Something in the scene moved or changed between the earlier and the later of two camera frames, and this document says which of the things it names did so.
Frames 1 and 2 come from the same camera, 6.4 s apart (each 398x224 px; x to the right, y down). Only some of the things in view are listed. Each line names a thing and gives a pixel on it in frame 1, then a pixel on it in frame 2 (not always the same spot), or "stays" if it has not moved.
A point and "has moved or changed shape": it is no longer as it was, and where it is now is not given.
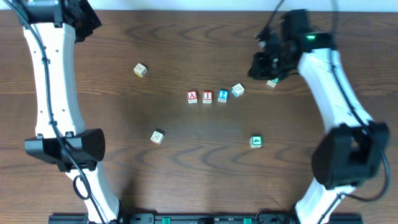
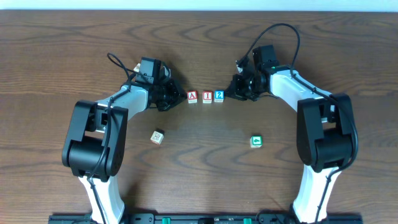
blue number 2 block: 223,96 has moved or changed shape
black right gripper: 265,66 to 243,88
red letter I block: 207,97 stays
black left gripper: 88,23 to 171,94
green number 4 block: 256,141 stays
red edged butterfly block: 157,137 stays
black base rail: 203,218 stays
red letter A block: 192,96 stays
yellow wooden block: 140,70 stays
